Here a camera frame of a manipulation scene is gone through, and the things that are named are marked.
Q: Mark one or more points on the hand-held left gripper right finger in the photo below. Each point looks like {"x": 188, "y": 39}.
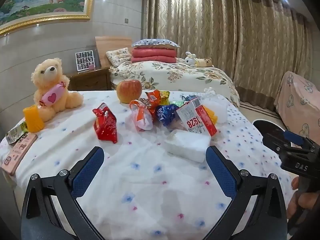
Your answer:
{"x": 220, "y": 170}

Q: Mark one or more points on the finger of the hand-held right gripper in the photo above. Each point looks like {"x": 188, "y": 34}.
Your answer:
{"x": 275, "y": 141}
{"x": 293, "y": 137}

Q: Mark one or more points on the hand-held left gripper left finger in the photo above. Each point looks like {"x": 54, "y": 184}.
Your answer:
{"x": 87, "y": 170}

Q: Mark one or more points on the black bin with white rim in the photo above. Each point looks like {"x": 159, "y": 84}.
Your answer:
{"x": 268, "y": 127}

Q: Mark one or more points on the white foam block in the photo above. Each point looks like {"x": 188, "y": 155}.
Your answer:
{"x": 187, "y": 143}

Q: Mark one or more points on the large red snack packet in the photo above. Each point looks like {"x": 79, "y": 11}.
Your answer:
{"x": 106, "y": 125}

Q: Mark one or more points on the large orange foam net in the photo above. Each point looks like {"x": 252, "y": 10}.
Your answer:
{"x": 211, "y": 115}

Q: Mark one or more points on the white and red paper package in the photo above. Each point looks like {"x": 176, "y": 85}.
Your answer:
{"x": 195, "y": 120}

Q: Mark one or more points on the clear plastic bag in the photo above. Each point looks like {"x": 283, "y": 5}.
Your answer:
{"x": 216, "y": 100}

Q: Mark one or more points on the orange and white snack packet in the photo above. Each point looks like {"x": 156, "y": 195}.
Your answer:
{"x": 142, "y": 116}

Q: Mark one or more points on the dark blue snack packet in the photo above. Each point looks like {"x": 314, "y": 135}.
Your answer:
{"x": 166, "y": 113}

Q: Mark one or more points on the green snack box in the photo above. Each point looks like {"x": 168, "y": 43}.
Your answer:
{"x": 178, "y": 103}

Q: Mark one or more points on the yellow snack packet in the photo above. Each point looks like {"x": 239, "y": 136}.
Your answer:
{"x": 165, "y": 96}

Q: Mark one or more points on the person's right hand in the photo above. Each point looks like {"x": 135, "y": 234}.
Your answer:
{"x": 303, "y": 201}

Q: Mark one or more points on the pink heart print cover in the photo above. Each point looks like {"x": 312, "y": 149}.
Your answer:
{"x": 295, "y": 97}

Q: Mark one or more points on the flat pink box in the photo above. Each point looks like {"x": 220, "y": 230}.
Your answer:
{"x": 18, "y": 152}

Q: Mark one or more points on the small orange foam net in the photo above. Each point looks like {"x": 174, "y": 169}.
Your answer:
{"x": 32, "y": 118}

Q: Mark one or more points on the green striped snack packet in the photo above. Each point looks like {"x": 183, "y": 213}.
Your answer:
{"x": 17, "y": 131}

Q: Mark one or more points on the wooden nightstand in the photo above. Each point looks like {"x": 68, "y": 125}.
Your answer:
{"x": 87, "y": 80}

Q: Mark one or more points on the red apple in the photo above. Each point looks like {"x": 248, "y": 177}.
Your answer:
{"x": 128, "y": 90}

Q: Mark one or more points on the beige teddy bear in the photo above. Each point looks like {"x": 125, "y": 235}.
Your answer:
{"x": 50, "y": 80}

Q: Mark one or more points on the small pink card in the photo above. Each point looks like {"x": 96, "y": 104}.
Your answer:
{"x": 91, "y": 66}

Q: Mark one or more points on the bed with floral cover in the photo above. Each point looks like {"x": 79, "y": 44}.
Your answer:
{"x": 175, "y": 75}

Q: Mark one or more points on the yellow plush toy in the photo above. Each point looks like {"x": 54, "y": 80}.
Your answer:
{"x": 205, "y": 62}

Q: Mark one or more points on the white rabbit plush toy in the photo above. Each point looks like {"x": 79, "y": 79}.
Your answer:
{"x": 191, "y": 58}

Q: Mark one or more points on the small floral pillow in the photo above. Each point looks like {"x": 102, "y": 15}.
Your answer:
{"x": 118, "y": 55}

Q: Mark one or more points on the beige patterned curtain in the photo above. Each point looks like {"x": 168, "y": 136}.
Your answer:
{"x": 225, "y": 30}

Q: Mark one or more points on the wooden headboard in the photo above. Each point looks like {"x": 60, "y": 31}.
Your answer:
{"x": 112, "y": 42}

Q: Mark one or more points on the red folded quilt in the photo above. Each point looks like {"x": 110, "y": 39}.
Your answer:
{"x": 153, "y": 55}

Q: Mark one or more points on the blue trimmed pillow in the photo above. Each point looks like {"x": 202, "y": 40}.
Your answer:
{"x": 155, "y": 43}

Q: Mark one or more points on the photo collage frame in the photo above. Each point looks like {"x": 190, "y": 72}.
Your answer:
{"x": 85, "y": 60}

